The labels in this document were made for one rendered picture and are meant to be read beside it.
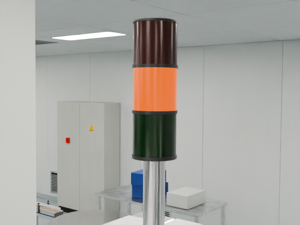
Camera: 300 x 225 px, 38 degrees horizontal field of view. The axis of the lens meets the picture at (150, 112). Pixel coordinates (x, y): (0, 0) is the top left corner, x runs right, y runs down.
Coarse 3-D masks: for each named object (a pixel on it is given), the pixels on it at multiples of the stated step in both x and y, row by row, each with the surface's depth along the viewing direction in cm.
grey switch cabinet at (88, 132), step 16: (64, 112) 785; (80, 112) 759; (96, 112) 735; (112, 112) 741; (64, 128) 786; (80, 128) 760; (96, 128) 736; (112, 128) 743; (64, 144) 788; (80, 144) 762; (96, 144) 738; (112, 144) 744; (64, 160) 790; (80, 160) 764; (96, 160) 739; (112, 160) 746; (64, 176) 791; (80, 176) 765; (96, 176) 741; (112, 176) 747; (64, 192) 793; (80, 192) 767; (96, 192) 742; (64, 208) 798; (80, 208) 768; (96, 208) 743; (112, 208) 750
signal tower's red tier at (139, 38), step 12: (144, 24) 45; (156, 24) 45; (168, 24) 46; (144, 36) 45; (156, 36) 45; (168, 36) 46; (144, 48) 46; (156, 48) 45; (168, 48) 46; (144, 60) 46; (156, 60) 45; (168, 60) 46
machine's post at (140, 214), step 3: (138, 213) 61; (141, 213) 61; (135, 216) 60; (138, 216) 60; (141, 216) 60; (165, 216) 60; (165, 219) 58; (168, 219) 58; (171, 219) 58; (174, 219) 59; (165, 222) 57
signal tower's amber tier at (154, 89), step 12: (144, 72) 46; (156, 72) 45; (168, 72) 46; (144, 84) 46; (156, 84) 45; (168, 84) 46; (144, 96) 46; (156, 96) 46; (168, 96) 46; (144, 108) 46; (156, 108) 46; (168, 108) 46
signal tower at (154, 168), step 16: (144, 64) 46; (160, 64) 45; (144, 112) 46; (160, 112) 46; (176, 112) 47; (144, 160) 46; (160, 160) 46; (144, 176) 48; (160, 176) 47; (144, 192) 48; (160, 192) 47; (144, 208) 48; (160, 208) 48; (144, 224) 48; (160, 224) 48
